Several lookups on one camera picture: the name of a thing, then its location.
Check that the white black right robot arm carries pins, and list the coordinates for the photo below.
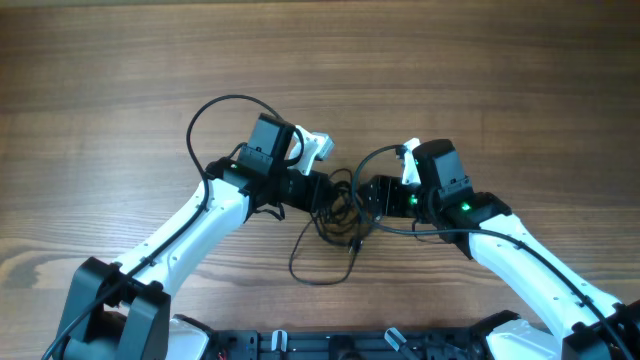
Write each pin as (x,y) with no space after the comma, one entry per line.
(581,321)

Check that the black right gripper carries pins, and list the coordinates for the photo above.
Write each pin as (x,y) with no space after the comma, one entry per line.
(387,190)

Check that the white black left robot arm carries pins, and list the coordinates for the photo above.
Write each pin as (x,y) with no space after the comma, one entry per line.
(121,309)

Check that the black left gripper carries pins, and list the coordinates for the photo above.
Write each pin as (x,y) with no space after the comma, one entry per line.
(311,197)

